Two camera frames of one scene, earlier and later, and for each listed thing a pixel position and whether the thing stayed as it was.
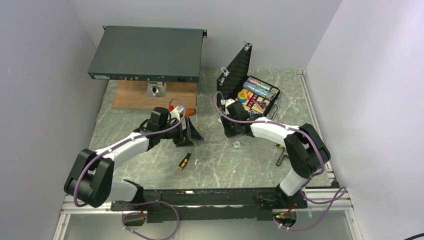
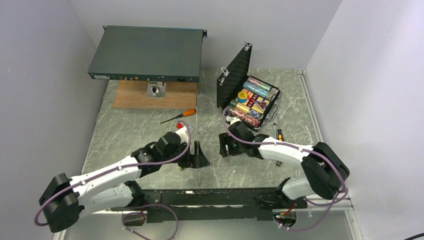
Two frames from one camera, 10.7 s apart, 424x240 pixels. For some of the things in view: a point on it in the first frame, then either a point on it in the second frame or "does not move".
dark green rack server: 149,54 does not move
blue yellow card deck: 257,107 does not move
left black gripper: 181,140 → 195,160
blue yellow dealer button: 242,96 does not move
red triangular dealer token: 262,104 does not move
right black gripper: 229,133 → 224,139
